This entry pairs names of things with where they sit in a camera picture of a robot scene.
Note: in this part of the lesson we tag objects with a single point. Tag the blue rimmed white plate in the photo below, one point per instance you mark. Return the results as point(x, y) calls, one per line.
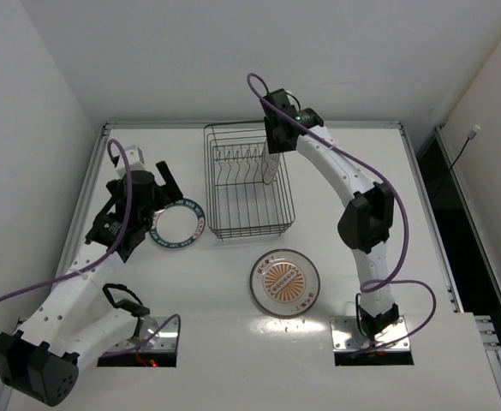
point(178, 225)

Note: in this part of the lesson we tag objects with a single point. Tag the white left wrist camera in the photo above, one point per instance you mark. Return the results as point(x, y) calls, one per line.
point(135, 159)

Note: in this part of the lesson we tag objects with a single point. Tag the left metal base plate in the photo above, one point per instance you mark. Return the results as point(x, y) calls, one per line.
point(155, 335)

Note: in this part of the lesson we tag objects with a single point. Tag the orange sunburst plate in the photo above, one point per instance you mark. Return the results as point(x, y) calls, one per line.
point(284, 283)

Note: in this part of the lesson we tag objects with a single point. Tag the white plate with grey motif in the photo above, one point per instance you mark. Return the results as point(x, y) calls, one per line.
point(269, 164)

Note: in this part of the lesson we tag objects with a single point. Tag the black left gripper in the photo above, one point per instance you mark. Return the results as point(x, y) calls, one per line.
point(156, 197)

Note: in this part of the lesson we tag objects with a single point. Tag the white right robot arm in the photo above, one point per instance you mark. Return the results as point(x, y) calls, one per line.
point(368, 205)

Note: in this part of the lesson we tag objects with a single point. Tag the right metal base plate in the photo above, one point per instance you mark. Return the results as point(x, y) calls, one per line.
point(346, 337)

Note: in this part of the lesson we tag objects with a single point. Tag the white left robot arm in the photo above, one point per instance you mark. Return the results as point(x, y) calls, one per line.
point(46, 354)

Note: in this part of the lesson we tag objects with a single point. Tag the aluminium frame rail right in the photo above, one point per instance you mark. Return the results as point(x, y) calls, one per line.
point(478, 284)

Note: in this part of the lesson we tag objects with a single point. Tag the metal base plate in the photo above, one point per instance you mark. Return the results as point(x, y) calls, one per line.
point(346, 337)
point(155, 335)

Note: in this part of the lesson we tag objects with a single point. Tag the black wire dish rack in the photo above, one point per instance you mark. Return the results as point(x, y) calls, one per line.
point(238, 201)

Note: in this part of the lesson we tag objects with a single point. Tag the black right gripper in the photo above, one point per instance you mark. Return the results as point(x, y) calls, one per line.
point(278, 134)

